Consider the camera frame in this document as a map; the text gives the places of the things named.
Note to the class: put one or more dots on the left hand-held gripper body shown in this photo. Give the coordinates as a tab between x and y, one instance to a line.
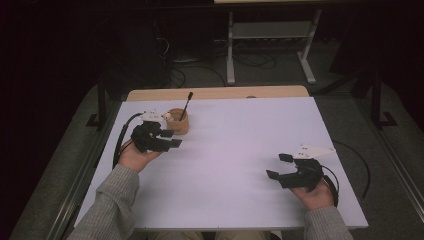
146	138

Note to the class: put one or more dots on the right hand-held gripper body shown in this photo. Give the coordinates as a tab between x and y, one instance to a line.
305	176

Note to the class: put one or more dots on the wooden cup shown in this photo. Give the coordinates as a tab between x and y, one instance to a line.
178	128

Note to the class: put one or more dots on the black eyebrow comb brush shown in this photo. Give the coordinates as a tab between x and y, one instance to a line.
186	106

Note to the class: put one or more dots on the person's left hand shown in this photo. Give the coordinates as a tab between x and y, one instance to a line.
135	159

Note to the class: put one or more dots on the person's right hand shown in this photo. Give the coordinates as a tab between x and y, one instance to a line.
316	199

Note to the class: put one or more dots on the black metal stand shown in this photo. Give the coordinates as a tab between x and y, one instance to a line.
101	100
377	100

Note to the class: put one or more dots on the wooden table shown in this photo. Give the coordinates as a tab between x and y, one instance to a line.
216	92

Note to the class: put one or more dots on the metal frame rail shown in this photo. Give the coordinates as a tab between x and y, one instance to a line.
396	160
76	193

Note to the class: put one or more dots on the white metal desk frame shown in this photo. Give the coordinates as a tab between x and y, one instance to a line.
270	30

